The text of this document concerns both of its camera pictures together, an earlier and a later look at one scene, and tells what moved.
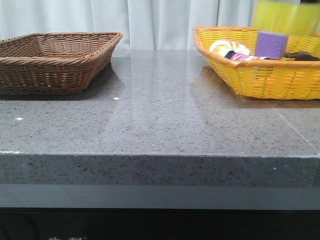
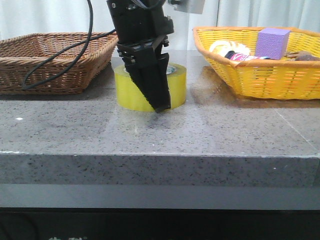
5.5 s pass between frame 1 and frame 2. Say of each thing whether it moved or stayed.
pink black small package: stayed
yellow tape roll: moved
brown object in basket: stayed
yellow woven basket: stayed
